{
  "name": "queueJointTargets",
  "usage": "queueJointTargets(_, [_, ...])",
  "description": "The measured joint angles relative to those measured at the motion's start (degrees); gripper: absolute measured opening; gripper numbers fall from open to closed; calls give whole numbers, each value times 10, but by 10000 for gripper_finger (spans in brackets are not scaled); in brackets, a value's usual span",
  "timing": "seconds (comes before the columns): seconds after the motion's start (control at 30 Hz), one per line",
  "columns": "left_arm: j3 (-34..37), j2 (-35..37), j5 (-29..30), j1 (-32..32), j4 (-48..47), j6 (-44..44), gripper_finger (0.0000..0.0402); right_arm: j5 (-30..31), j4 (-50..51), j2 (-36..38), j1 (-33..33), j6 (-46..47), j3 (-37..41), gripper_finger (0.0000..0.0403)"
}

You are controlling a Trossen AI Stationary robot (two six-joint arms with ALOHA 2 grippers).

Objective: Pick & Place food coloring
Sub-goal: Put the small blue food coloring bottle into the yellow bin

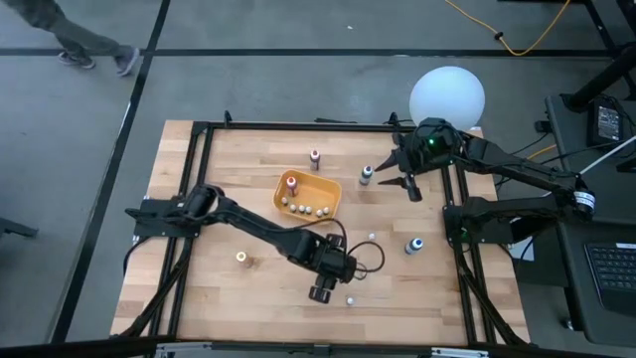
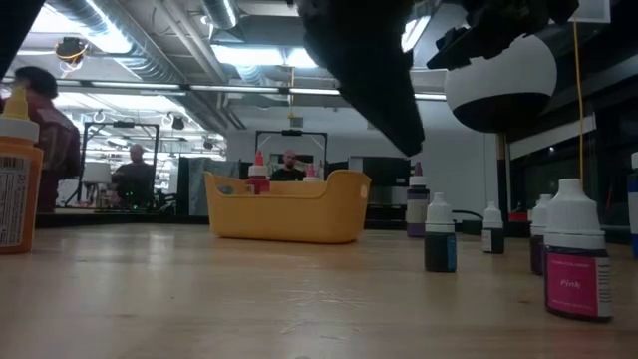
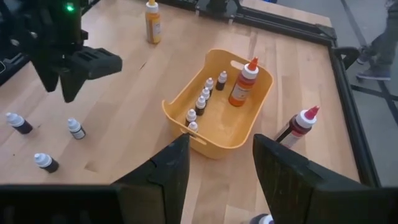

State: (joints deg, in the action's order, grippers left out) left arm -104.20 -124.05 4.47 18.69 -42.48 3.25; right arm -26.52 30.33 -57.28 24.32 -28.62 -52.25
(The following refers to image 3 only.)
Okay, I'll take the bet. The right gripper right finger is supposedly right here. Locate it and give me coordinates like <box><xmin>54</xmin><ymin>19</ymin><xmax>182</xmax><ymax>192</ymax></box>
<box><xmin>252</xmin><ymin>133</ymin><xmax>363</xmax><ymax>224</ymax></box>

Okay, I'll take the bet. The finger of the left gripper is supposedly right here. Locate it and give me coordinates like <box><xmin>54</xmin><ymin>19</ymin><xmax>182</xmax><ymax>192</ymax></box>
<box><xmin>30</xmin><ymin>60</ymin><xmax>60</xmax><ymax>93</ymax></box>
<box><xmin>60</xmin><ymin>70</ymin><xmax>86</xmax><ymax>103</ymax></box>

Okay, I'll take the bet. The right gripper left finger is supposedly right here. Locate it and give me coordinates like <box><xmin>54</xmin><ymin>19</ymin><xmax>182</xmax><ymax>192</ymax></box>
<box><xmin>113</xmin><ymin>133</ymin><xmax>191</xmax><ymax>224</ymax></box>

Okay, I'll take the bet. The small dropper bottle blue label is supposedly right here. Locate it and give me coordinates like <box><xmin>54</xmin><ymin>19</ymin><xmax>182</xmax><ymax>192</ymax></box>
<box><xmin>67</xmin><ymin>117</ymin><xmax>87</xmax><ymax>141</ymax></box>

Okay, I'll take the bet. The purple food colouring bottle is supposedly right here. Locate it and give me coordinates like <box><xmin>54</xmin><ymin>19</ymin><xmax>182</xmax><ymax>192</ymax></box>
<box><xmin>248</xmin><ymin>213</ymin><xmax>275</xmax><ymax>224</ymax></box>

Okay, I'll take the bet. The pink food colouring bottle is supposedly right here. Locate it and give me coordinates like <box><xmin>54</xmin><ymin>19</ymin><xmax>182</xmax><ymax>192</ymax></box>
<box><xmin>273</xmin><ymin>105</ymin><xmax>321</xmax><ymax>149</ymax></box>

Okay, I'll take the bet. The small dropper bottle pink label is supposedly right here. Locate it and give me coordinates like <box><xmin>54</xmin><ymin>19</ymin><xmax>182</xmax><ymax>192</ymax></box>
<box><xmin>5</xmin><ymin>111</ymin><xmax>34</xmax><ymax>135</ymax></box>

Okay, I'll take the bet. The yellow plastic basket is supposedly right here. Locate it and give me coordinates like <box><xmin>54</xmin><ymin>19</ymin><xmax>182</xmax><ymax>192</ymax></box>
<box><xmin>161</xmin><ymin>48</ymin><xmax>274</xmax><ymax>160</ymax></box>

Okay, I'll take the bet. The yellow food colouring bottle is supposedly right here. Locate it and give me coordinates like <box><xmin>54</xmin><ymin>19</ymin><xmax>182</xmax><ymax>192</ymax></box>
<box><xmin>144</xmin><ymin>0</ymin><xmax>162</xmax><ymax>45</ymax></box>

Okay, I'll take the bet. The red food colouring bottle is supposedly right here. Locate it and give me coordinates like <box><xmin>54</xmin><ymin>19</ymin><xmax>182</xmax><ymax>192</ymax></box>
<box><xmin>228</xmin><ymin>56</ymin><xmax>260</xmax><ymax>108</ymax></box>

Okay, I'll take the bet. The person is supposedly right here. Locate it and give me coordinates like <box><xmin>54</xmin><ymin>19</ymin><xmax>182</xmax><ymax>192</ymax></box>
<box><xmin>356</xmin><ymin>0</ymin><xmax>398</xmax><ymax>82</ymax></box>

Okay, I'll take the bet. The black aluminium rig frame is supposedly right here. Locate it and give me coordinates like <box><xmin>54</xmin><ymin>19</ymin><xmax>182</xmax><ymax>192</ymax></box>
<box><xmin>161</xmin><ymin>0</ymin><xmax>382</xmax><ymax>187</ymax></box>

